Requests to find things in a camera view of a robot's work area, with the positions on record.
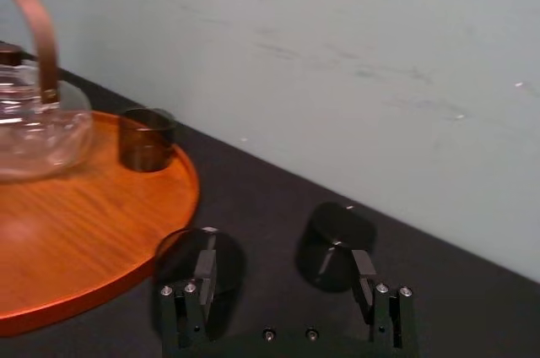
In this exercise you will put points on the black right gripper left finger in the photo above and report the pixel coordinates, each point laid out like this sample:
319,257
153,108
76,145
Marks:
198,290

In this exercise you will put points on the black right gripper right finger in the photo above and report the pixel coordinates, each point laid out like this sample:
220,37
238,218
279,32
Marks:
381,307

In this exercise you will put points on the round orange wooden tray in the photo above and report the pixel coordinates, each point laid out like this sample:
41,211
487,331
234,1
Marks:
76,223

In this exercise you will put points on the smoked glass tumbler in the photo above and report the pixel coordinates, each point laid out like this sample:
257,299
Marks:
145,140
181,265
333,244

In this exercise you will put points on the black table cloth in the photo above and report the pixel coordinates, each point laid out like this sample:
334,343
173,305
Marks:
270,214

